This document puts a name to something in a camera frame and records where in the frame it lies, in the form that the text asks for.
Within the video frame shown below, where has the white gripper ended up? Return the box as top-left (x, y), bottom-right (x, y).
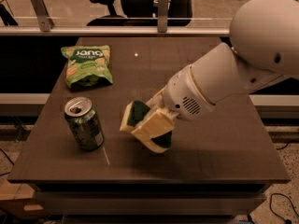
top-left (131, 65), bottom-right (216, 141)

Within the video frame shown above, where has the green and yellow sponge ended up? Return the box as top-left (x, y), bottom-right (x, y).
top-left (120, 101), bottom-right (172, 153)

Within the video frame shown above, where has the green soda can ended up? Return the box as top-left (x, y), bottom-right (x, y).
top-left (64, 97), bottom-right (104, 150)

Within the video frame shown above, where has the green snack bag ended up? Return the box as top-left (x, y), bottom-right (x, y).
top-left (61, 45), bottom-right (113, 89)

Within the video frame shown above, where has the black office chair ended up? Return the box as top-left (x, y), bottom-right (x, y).
top-left (87, 0), bottom-right (192, 26)

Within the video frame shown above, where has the cardboard box under table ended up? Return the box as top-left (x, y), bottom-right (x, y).
top-left (0, 181), bottom-right (48, 219)

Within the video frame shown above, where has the middle metal railing bracket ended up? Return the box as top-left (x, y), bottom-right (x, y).
top-left (157, 0), bottom-right (168, 33)

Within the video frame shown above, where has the metal railing bracket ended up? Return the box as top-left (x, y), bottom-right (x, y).
top-left (157, 0), bottom-right (168, 33)
top-left (30, 0), bottom-right (54, 32)

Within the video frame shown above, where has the left metal railing bracket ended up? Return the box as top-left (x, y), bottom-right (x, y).
top-left (30, 0), bottom-right (54, 32)

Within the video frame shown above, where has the black cable on floor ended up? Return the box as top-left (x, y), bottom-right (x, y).
top-left (268, 192), bottom-right (299, 224)

